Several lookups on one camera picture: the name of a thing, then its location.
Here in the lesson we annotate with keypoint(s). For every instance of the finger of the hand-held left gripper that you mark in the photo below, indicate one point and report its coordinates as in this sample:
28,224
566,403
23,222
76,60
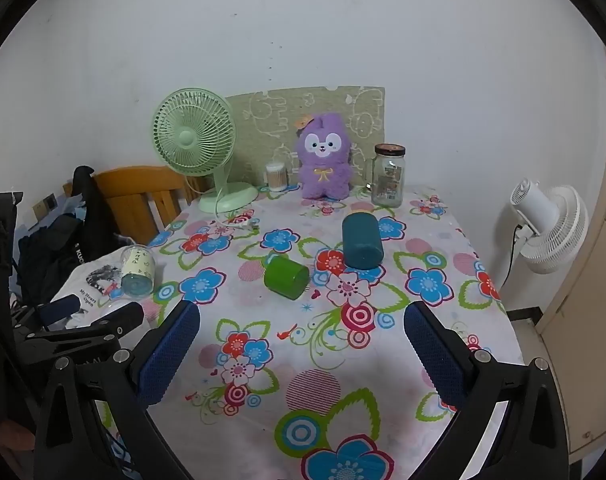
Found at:
108,324
60,307

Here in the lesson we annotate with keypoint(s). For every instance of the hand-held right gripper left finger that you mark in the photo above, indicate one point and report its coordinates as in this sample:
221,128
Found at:
168,355

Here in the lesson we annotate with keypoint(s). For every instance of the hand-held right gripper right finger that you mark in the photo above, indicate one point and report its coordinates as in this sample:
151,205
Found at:
433,360

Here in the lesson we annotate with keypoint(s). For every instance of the green cup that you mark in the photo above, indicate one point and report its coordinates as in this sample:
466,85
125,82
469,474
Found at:
283,277

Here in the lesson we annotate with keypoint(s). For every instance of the clear plastic cup blue lid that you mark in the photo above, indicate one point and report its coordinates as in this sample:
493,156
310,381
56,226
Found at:
135,270

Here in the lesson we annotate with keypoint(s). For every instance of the teal cup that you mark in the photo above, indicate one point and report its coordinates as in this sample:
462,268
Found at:
360,240

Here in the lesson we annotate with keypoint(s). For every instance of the white printed cloth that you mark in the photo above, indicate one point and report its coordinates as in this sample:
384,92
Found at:
83,280

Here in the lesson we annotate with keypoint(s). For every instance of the dark clothes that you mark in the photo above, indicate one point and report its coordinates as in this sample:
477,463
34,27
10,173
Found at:
43,260

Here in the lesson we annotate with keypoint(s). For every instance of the floral tablecloth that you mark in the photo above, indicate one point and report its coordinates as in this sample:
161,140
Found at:
383,410

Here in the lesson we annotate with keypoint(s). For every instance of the black bag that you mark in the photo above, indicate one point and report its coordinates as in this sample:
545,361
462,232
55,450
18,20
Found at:
90,230

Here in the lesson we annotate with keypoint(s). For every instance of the wooden chair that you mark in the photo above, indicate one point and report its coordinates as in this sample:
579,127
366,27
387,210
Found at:
133,195

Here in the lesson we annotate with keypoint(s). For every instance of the white fan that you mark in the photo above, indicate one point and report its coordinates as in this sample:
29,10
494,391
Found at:
558,230

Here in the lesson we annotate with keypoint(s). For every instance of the glass jar with dark lid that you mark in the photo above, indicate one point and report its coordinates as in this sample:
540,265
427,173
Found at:
388,180

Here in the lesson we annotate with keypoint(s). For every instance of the green desk fan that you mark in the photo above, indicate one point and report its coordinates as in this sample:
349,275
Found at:
188,137

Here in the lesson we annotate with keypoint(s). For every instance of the cotton swab container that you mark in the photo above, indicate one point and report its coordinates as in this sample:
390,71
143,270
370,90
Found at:
276,177

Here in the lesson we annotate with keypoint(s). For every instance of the purple plush toy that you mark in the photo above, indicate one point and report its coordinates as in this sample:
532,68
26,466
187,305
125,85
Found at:
323,170

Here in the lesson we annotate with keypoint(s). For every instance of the green patterned foam mat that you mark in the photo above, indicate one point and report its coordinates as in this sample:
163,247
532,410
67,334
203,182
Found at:
278,120

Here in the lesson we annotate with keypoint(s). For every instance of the wall socket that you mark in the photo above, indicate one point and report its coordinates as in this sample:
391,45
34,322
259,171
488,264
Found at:
43,206

